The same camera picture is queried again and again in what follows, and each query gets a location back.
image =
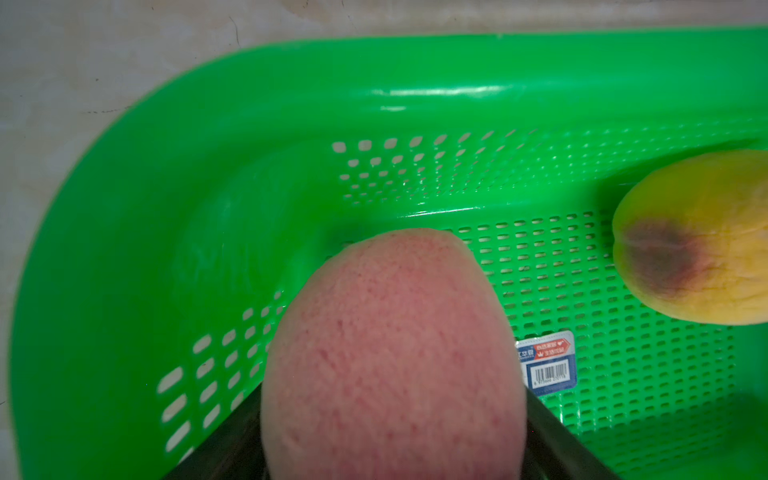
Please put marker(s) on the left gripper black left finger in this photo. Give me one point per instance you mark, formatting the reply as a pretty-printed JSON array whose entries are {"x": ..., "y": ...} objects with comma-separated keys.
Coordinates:
[{"x": 233, "y": 451}]

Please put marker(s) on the green plastic basket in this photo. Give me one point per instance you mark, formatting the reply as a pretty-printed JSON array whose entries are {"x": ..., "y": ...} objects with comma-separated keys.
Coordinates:
[{"x": 158, "y": 277}]

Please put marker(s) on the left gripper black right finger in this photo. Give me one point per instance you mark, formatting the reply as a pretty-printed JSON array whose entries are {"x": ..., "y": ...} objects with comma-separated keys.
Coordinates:
[{"x": 553, "y": 452}]

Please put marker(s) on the yellow peach with red blush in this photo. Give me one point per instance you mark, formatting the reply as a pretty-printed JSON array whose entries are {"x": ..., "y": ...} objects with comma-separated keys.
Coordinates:
[{"x": 690, "y": 240}]

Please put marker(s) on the pink peach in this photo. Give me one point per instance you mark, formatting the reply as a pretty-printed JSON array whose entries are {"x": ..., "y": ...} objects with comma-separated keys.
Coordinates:
[{"x": 395, "y": 361}]

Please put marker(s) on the basket barcode sticker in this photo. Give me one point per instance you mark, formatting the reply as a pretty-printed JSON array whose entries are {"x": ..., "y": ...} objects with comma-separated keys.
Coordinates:
[{"x": 548, "y": 363}]

